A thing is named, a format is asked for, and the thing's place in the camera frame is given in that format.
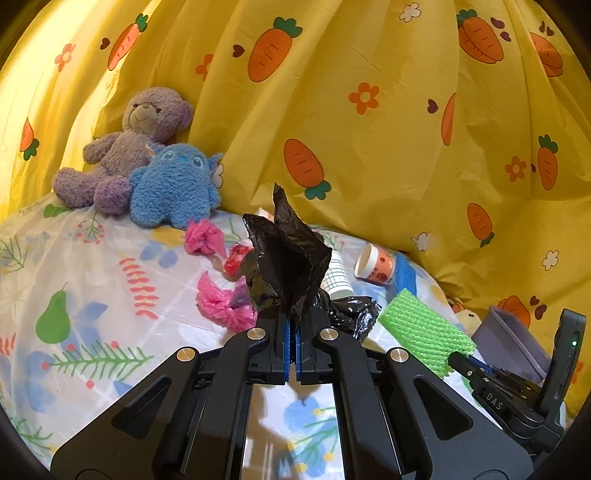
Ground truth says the blue plush toy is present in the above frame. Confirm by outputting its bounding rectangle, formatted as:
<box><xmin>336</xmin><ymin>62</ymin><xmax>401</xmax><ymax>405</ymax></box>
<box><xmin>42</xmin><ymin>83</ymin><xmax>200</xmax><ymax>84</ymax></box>
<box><xmin>129</xmin><ymin>143</ymin><xmax>225</xmax><ymax>229</ymax></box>

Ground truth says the checked paper cup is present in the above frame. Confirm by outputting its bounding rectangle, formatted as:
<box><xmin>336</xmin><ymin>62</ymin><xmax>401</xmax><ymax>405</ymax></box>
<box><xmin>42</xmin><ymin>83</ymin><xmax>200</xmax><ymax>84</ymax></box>
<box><xmin>321</xmin><ymin>251</ymin><xmax>354</xmax><ymax>299</ymax></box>

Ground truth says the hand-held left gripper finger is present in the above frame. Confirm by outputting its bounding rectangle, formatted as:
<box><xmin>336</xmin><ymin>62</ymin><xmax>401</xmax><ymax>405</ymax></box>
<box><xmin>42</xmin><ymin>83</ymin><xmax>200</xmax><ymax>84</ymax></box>
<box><xmin>295</xmin><ymin>307</ymin><xmax>534</xmax><ymax>480</ymax></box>
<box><xmin>50</xmin><ymin>310</ymin><xmax>294</xmax><ymax>480</ymax></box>

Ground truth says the purple plastic bin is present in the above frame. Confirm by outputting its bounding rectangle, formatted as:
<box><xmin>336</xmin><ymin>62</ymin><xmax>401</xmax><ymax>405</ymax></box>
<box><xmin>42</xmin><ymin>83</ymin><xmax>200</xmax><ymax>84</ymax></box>
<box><xmin>471</xmin><ymin>305</ymin><xmax>553</xmax><ymax>384</ymax></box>

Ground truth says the red print paper cup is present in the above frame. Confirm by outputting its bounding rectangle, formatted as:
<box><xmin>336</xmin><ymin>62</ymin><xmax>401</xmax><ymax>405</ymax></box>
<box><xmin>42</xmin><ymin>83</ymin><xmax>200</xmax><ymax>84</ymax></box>
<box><xmin>355</xmin><ymin>244</ymin><xmax>397</xmax><ymax>286</ymax></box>

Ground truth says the red wrapper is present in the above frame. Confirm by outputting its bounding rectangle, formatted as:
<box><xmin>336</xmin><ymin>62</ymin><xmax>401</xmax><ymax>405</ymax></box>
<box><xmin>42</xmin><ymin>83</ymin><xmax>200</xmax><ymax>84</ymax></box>
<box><xmin>223</xmin><ymin>242</ymin><xmax>254</xmax><ymax>278</ymax></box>

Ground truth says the crumpled black plastic bag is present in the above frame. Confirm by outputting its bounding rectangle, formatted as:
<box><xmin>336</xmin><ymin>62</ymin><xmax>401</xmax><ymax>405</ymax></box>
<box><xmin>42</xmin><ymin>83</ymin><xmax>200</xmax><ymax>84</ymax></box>
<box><xmin>318</xmin><ymin>293</ymin><xmax>382</xmax><ymax>343</ymax></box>

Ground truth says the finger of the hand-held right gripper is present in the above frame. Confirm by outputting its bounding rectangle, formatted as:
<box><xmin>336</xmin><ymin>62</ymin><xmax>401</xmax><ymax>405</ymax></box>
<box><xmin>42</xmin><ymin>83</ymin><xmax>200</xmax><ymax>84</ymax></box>
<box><xmin>447</xmin><ymin>351</ymin><xmax>546</xmax><ymax>418</ymax></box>

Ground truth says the floral print bedsheet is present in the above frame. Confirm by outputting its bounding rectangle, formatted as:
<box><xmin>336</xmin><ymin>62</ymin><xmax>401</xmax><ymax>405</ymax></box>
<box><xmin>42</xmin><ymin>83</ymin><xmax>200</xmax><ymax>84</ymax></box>
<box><xmin>0</xmin><ymin>189</ymin><xmax>467</xmax><ymax>480</ymax></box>

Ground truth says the yellow carrot print cloth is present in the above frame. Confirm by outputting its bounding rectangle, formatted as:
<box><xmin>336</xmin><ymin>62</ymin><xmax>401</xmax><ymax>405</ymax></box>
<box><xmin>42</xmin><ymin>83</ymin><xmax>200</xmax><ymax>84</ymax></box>
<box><xmin>0</xmin><ymin>0</ymin><xmax>591</xmax><ymax>416</ymax></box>

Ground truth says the pink plastic bag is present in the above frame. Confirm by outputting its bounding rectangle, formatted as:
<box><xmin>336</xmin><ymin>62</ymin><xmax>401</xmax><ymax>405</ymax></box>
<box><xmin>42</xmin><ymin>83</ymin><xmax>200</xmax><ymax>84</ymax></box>
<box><xmin>196</xmin><ymin>272</ymin><xmax>258</xmax><ymax>332</ymax></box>
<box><xmin>184</xmin><ymin>219</ymin><xmax>228</xmax><ymax>259</ymax></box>

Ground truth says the black plastic bag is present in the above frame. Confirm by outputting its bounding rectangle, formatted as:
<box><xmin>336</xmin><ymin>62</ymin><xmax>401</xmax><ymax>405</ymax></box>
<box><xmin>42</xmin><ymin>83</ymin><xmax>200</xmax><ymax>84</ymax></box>
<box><xmin>242</xmin><ymin>182</ymin><xmax>333</xmax><ymax>330</ymax></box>
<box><xmin>318</xmin><ymin>293</ymin><xmax>382</xmax><ymax>343</ymax></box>

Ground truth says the green foam net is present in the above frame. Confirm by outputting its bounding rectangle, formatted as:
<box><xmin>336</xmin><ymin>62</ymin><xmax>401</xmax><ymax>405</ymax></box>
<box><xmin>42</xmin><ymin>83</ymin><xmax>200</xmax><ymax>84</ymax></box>
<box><xmin>378</xmin><ymin>288</ymin><xmax>476</xmax><ymax>377</ymax></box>

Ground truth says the small yellow plush toy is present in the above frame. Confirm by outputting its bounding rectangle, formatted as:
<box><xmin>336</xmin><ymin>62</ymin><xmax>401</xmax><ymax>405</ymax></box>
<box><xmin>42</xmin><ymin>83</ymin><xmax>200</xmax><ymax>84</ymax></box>
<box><xmin>455</xmin><ymin>310</ymin><xmax>479</xmax><ymax>336</ymax></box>

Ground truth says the blue sponge cloth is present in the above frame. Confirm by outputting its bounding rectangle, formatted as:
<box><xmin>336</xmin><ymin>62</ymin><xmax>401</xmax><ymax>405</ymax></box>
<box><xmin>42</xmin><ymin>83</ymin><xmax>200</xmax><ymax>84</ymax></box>
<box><xmin>394</xmin><ymin>254</ymin><xmax>419</xmax><ymax>297</ymax></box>

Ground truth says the purple teddy bear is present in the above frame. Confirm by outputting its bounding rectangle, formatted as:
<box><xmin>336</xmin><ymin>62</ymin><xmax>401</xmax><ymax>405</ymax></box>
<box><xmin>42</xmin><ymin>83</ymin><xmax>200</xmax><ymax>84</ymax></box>
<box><xmin>52</xmin><ymin>87</ymin><xmax>194</xmax><ymax>217</ymax></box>

